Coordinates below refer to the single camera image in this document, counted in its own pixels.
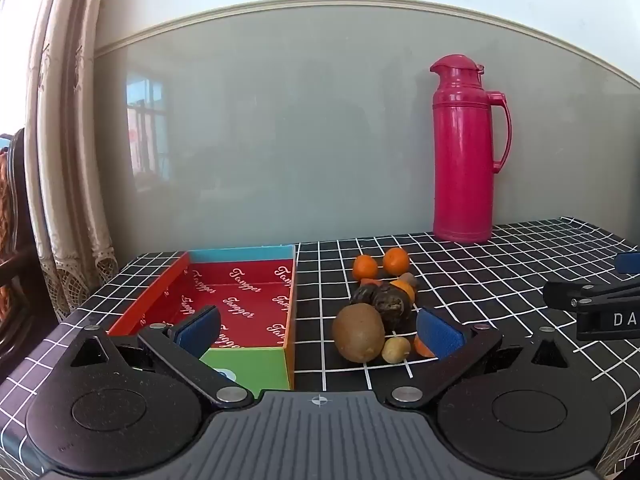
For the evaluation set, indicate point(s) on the black checked tablecloth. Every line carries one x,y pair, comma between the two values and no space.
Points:
500,270

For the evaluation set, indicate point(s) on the small tangerine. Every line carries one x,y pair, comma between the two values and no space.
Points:
364,266
396,261

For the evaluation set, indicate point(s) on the pink thermos jug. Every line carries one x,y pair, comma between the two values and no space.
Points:
460,160

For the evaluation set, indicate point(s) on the colourful cardboard box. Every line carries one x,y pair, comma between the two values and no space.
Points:
240,300

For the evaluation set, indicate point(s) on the large orange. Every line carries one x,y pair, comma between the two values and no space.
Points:
405,291

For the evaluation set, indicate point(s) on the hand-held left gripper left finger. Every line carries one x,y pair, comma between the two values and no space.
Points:
200,332

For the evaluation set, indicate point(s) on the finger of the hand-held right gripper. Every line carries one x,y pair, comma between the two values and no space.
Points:
629,263
575,295

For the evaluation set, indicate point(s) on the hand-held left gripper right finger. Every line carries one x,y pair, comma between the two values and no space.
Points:
440,332

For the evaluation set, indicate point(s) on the small brown kiwi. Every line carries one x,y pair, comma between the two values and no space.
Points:
409,279

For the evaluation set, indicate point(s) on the small tan potato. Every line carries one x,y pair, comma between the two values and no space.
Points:
396,350

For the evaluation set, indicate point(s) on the beige lace curtain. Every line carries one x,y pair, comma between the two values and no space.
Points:
70,160

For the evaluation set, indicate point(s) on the dark wooden chair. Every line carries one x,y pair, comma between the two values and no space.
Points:
10,270

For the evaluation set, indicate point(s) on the carrot piece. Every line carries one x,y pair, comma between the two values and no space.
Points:
368,281
424,347

